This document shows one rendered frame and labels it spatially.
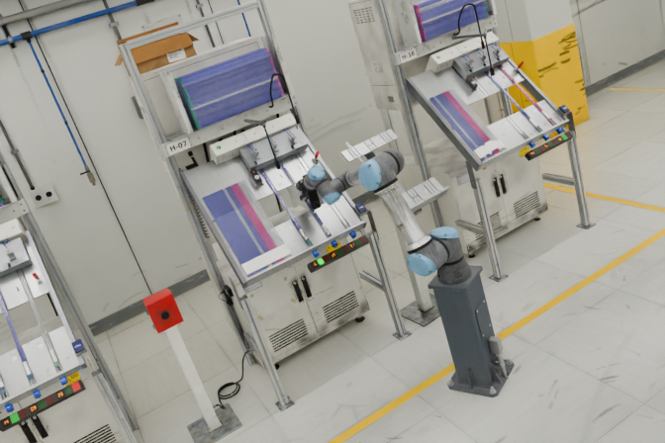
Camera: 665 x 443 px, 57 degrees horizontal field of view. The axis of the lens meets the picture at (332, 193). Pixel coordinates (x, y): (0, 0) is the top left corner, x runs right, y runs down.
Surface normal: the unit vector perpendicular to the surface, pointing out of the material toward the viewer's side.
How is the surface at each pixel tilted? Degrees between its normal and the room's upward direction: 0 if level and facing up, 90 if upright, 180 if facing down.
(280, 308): 90
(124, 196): 90
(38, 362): 47
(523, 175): 90
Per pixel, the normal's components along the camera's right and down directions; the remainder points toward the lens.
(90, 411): 0.45, 0.17
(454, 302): -0.56, 0.43
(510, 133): 0.11, -0.52
